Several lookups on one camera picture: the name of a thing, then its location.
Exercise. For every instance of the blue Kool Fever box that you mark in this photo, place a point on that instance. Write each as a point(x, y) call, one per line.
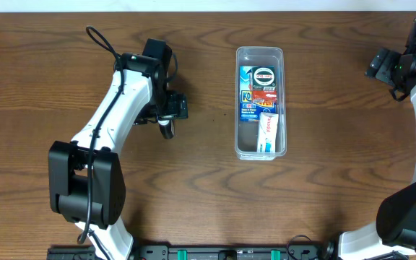
point(250, 111)

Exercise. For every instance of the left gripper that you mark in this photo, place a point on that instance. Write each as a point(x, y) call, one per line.
point(175, 106)

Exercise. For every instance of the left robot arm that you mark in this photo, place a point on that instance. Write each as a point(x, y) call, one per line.
point(86, 182)

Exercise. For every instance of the black mounting rail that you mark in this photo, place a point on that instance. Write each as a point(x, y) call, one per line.
point(159, 252)

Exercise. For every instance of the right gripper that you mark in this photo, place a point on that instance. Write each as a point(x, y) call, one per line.
point(380, 66)

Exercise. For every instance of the clear plastic container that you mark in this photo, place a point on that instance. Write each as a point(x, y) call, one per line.
point(246, 132)

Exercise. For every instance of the white Panadol box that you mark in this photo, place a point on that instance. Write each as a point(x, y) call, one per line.
point(267, 132)

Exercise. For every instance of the dark green round-logo box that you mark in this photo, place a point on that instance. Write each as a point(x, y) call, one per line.
point(263, 78)

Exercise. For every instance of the red medicine box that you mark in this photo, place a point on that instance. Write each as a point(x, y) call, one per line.
point(264, 97)

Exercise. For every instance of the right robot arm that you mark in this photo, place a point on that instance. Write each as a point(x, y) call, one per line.
point(393, 233)

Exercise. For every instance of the dark bottle white cap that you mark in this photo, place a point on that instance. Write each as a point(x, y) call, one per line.
point(167, 128)

